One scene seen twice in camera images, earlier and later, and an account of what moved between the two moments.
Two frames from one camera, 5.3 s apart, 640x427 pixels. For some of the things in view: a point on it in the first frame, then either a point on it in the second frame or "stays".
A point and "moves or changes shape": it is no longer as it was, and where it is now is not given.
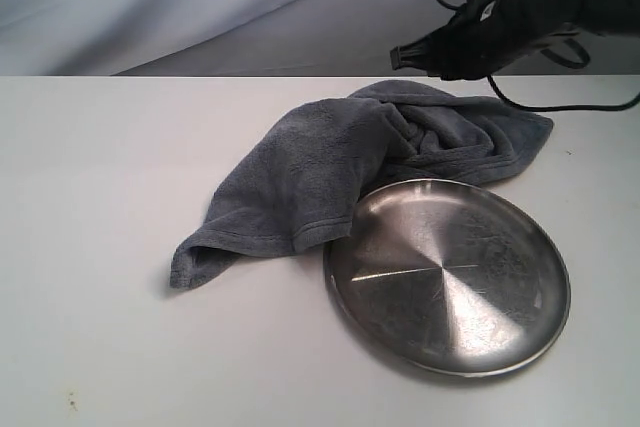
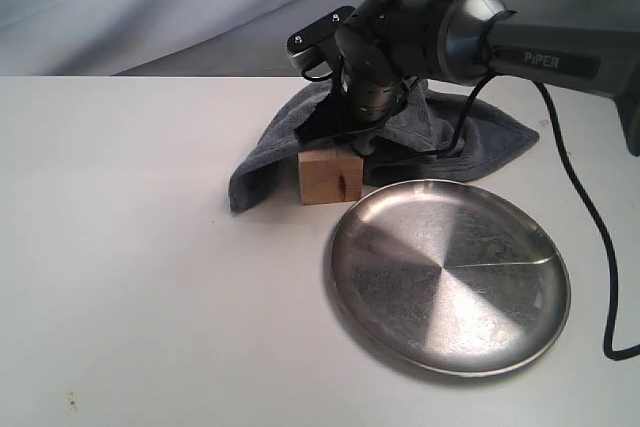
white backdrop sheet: [214, 11] stays
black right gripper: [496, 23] to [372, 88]
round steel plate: [448, 278] stays
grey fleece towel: [302, 185] moves or changes shape
